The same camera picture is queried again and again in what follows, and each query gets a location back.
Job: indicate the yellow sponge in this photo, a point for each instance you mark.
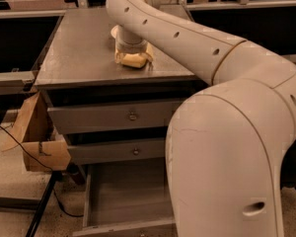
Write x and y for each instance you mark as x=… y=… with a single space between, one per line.
x=134 y=60

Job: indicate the grey open bottom drawer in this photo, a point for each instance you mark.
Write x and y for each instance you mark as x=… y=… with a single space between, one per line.
x=128 y=199

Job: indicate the grey middle drawer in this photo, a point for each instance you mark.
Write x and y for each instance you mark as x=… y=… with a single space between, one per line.
x=117 y=151

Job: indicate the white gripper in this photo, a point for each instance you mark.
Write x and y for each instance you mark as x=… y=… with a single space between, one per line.
x=131 y=46

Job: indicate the black stand leg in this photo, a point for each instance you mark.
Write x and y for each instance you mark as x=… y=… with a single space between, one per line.
x=55 y=176

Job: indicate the white bowl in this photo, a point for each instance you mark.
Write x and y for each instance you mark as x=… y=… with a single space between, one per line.
x=114 y=31

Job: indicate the brown cardboard box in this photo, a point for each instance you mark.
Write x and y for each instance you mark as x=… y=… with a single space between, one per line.
x=43 y=149

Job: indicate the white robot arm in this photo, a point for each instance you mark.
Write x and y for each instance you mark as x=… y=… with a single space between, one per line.
x=225 y=144

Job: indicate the black office chair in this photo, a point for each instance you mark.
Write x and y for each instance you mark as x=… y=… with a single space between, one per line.
x=288 y=168

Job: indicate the grey top drawer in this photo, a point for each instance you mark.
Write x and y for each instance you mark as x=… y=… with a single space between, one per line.
x=113 y=116

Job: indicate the grey drawer cabinet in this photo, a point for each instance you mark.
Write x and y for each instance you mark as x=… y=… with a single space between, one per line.
x=79 y=70

